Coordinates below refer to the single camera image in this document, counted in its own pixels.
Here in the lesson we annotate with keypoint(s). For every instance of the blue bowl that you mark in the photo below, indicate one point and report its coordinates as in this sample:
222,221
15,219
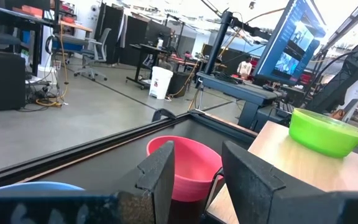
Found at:
33,187

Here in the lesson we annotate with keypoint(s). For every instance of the black backlit keyboard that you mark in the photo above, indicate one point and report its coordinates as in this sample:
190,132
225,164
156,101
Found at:
286,109

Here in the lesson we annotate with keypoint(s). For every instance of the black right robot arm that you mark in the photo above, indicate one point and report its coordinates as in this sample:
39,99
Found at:
346,77

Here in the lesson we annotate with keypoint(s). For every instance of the black trash bin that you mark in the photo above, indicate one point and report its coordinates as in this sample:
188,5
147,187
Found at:
180,85

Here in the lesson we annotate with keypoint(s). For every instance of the black monitor pole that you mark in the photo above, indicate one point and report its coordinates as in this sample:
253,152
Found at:
217,46

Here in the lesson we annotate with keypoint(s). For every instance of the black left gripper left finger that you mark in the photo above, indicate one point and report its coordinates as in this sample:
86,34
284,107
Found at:
158,174

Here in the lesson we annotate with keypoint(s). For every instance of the person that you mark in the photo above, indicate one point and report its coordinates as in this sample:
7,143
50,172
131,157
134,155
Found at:
245,68

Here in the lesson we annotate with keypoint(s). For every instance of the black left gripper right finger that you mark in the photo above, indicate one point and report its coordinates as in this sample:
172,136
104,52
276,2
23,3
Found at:
247,183

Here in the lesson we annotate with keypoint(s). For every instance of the red bowl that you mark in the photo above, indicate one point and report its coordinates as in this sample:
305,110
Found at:
191,165

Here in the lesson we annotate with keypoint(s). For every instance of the black cabinet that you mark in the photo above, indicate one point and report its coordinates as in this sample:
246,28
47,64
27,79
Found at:
2,81

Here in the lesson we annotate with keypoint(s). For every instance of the black room divider panel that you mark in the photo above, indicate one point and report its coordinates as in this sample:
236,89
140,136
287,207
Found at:
135,34
110,31

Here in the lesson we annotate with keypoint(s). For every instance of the green translucent bowl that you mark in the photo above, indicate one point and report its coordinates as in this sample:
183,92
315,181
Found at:
322,137

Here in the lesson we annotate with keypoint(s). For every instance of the monitor with blue screen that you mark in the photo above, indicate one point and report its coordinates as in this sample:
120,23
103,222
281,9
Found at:
291,46

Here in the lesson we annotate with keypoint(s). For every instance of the black aluminium table frame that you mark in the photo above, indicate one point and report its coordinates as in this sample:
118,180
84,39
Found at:
73,152

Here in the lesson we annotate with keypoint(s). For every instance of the white trash bin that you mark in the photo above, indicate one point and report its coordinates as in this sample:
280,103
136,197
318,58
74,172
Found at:
160,84

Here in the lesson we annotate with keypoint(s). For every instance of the grey desk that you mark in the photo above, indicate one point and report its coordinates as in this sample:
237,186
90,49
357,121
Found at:
244,93

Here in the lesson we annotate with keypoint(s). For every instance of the white bottle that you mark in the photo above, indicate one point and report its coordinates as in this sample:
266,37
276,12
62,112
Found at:
160,44

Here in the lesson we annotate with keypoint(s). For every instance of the wooden top workbench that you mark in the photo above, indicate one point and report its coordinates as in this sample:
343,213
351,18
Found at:
73,26

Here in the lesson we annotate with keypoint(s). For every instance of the black frame clamp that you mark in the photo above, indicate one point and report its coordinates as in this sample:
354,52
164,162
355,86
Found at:
163,113

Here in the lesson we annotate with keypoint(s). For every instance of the black desk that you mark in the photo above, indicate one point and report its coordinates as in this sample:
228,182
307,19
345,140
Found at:
145,47

